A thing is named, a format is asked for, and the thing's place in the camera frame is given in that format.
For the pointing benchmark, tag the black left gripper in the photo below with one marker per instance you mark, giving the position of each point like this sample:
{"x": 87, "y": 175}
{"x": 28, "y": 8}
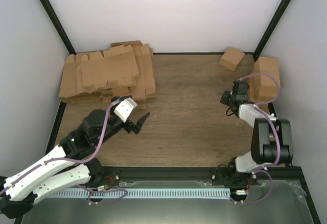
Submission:
{"x": 131, "y": 127}

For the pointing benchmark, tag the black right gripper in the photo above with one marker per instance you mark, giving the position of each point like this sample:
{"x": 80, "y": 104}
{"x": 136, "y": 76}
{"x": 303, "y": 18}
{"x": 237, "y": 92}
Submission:
{"x": 224, "y": 100}

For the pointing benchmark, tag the brown cardboard box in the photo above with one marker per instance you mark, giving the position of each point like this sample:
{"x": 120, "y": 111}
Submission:
{"x": 262, "y": 87}

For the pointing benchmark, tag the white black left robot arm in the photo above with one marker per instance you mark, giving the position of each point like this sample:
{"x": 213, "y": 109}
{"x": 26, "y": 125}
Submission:
{"x": 70, "y": 163}

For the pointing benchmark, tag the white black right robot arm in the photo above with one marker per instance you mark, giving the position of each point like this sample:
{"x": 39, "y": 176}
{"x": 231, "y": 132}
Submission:
{"x": 271, "y": 142}

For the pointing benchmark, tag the small folded cardboard box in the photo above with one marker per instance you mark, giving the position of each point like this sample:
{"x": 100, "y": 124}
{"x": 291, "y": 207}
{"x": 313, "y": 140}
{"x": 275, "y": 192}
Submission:
{"x": 231, "y": 58}

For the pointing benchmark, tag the stack of flat cardboard blanks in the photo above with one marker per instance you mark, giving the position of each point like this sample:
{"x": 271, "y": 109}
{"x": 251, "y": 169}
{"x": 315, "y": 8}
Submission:
{"x": 126, "y": 68}

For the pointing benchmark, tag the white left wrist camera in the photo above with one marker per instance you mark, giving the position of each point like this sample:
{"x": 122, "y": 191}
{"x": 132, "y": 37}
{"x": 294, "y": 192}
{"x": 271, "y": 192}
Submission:
{"x": 124, "y": 109}

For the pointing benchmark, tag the black aluminium frame rail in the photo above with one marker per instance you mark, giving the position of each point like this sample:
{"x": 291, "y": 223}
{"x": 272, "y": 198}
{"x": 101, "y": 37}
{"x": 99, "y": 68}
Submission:
{"x": 165, "y": 173}

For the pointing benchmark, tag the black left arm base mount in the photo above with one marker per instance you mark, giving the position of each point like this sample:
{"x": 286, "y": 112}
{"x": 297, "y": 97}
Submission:
{"x": 106, "y": 180}

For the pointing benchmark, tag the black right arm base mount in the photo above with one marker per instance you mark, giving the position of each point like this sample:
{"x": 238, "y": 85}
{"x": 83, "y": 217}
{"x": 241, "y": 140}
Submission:
{"x": 228, "y": 175}

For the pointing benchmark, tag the light blue slotted cable duct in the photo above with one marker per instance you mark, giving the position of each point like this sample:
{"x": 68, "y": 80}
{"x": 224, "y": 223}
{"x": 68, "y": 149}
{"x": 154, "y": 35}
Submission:
{"x": 154, "y": 193}

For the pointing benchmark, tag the black right corner frame post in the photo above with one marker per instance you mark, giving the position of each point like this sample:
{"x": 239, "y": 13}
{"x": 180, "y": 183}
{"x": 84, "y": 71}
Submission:
{"x": 282, "y": 7}

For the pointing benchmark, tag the black corner frame post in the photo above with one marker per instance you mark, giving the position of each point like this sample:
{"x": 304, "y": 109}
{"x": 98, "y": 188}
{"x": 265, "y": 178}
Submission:
{"x": 57, "y": 25}
{"x": 282, "y": 7}

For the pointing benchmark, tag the black left corner frame post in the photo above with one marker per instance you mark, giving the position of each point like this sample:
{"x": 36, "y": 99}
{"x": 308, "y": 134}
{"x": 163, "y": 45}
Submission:
{"x": 57, "y": 25}

